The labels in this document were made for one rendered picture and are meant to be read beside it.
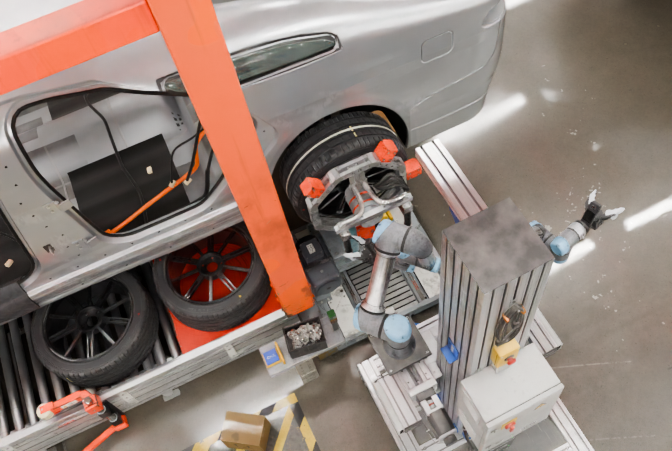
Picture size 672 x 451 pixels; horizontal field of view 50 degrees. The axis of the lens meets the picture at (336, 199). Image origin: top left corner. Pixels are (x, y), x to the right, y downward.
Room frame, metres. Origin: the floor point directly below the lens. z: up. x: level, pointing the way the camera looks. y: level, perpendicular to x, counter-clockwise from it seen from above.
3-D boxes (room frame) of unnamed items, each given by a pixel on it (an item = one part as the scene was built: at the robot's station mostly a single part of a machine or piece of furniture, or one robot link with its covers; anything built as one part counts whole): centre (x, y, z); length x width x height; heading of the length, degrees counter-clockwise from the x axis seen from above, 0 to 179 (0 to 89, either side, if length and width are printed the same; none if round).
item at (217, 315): (1.92, 0.77, 0.39); 0.66 x 0.66 x 0.24
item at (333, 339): (1.36, 0.33, 0.44); 0.43 x 0.17 x 0.03; 104
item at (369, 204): (1.88, -0.13, 0.85); 0.21 x 0.14 x 0.14; 14
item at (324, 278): (1.91, 0.19, 0.26); 0.42 x 0.18 x 0.35; 14
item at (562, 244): (1.28, -0.92, 1.21); 0.11 x 0.08 x 0.09; 120
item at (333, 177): (1.95, -0.12, 0.85); 0.54 x 0.07 x 0.54; 104
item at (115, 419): (1.27, 1.44, 0.30); 0.09 x 0.05 x 0.50; 104
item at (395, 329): (1.13, -0.14, 0.98); 0.13 x 0.12 x 0.14; 56
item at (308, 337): (1.37, 0.30, 0.51); 0.20 x 0.14 x 0.13; 96
